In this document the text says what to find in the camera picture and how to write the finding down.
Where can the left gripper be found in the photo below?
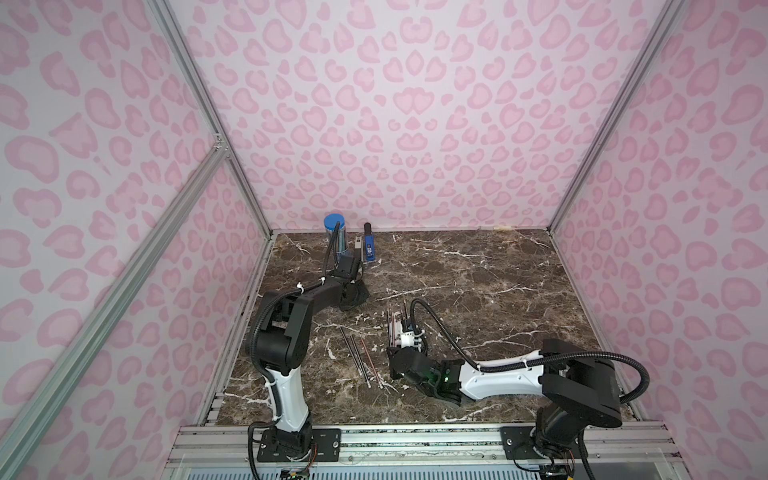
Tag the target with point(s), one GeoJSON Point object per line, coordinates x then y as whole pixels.
{"type": "Point", "coordinates": [351, 258]}

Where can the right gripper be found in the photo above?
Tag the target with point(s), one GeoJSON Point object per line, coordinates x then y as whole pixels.
{"type": "Point", "coordinates": [399, 330]}

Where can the dark pencil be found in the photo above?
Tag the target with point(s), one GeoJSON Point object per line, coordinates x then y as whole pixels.
{"type": "Point", "coordinates": [347, 339]}
{"type": "Point", "coordinates": [361, 360]}

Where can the red pencil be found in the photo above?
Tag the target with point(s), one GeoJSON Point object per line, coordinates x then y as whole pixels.
{"type": "Point", "coordinates": [371, 365]}

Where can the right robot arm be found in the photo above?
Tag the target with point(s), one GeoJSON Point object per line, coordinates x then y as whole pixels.
{"type": "Point", "coordinates": [580, 393]}

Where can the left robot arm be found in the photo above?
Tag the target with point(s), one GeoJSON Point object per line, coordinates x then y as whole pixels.
{"type": "Point", "coordinates": [279, 338]}

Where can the grey clip tool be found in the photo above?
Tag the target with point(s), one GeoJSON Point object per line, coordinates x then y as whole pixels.
{"type": "Point", "coordinates": [358, 255]}

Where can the blue-capped metal cylinder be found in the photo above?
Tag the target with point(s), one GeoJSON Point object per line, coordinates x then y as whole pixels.
{"type": "Point", "coordinates": [335, 227]}

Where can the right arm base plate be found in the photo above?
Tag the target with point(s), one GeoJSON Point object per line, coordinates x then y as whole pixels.
{"type": "Point", "coordinates": [524, 443]}

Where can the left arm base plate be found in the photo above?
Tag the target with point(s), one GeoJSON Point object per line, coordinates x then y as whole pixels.
{"type": "Point", "coordinates": [318, 445]}

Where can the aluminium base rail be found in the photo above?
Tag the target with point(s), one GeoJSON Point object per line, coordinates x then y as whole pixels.
{"type": "Point", "coordinates": [638, 450]}

